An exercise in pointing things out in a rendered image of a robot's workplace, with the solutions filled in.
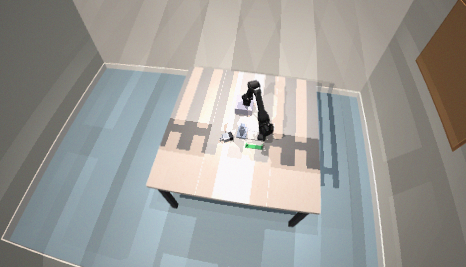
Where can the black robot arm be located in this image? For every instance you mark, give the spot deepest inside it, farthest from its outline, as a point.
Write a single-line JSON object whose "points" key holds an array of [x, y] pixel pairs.
{"points": [[262, 113]]}

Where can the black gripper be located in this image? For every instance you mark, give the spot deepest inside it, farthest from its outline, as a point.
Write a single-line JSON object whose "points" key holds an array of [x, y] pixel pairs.
{"points": [[260, 136]]}

